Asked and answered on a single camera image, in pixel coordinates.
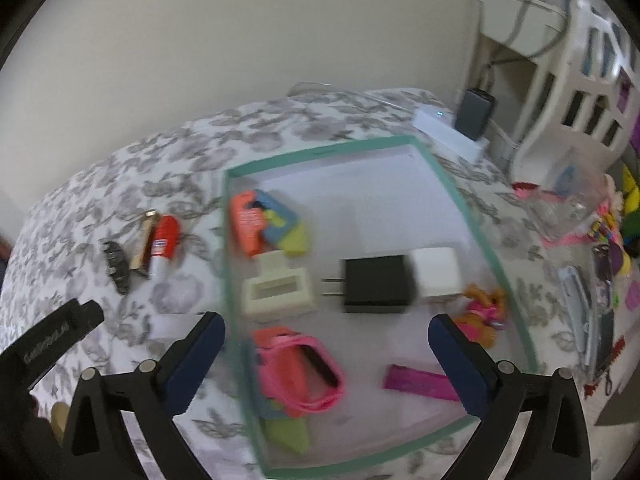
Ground metal scissors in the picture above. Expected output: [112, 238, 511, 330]
[556, 266, 592, 376]

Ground red capped glue bottle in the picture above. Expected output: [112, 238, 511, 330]
[149, 214, 180, 280]

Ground person's left hand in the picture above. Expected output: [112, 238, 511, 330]
[50, 402, 70, 445]

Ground magenta plastic stick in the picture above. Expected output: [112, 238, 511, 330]
[383, 364, 460, 402]

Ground clear plastic bag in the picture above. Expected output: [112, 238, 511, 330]
[512, 148, 608, 247]

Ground black toy car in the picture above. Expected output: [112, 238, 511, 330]
[102, 240, 131, 296]

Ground black power adapter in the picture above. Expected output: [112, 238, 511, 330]
[322, 255, 416, 314]

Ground black cable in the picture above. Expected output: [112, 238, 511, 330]
[484, 0, 574, 91]

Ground gold rectangular lighter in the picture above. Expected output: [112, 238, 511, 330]
[129, 209, 160, 278]

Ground pink puppy toy figure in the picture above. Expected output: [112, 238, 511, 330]
[454, 284, 506, 349]

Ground teal rimmed white tray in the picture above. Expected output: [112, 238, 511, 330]
[224, 136, 506, 479]

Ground white power strip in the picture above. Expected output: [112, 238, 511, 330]
[412, 105, 489, 165]

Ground orange blue toy knife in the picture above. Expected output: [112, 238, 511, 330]
[230, 188, 309, 258]

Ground white lattice basket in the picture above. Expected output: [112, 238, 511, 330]
[510, 0, 639, 183]

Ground dark grey power bank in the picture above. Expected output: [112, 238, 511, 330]
[454, 88, 496, 141]

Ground white power adapter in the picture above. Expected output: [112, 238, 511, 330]
[408, 247, 464, 304]

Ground floral grey white blanket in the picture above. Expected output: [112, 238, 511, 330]
[0, 86, 622, 480]

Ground pink kids watch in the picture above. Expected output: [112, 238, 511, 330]
[248, 326, 346, 420]

